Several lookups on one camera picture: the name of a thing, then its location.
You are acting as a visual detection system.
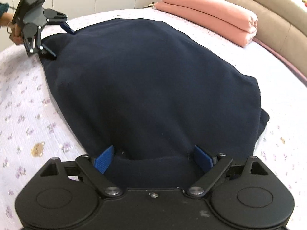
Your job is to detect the navy striped zip hoodie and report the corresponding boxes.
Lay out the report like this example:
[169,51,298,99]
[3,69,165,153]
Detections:
[41,19,269,188]

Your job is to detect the person's left hand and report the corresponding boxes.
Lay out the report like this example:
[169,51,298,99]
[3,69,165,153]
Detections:
[6,12,23,45]

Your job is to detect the floral quilted bed cover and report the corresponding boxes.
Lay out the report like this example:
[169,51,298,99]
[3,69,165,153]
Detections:
[1,9,306,229]

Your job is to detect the beige bedside table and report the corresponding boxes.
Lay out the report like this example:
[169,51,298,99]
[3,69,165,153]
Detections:
[142,2,156,9]

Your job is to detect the lower pink folded quilt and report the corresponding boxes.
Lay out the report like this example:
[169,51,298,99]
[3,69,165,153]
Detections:
[155,2,257,47]

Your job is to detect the pink folded quilt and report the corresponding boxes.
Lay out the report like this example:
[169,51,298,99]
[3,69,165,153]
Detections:
[155,2,257,47]
[161,0,257,33]

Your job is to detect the upper pink folded quilt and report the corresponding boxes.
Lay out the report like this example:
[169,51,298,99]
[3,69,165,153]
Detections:
[161,0,257,33]

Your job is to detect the beige padded headboard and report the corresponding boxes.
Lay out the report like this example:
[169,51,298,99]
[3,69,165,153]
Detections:
[225,0,306,83]

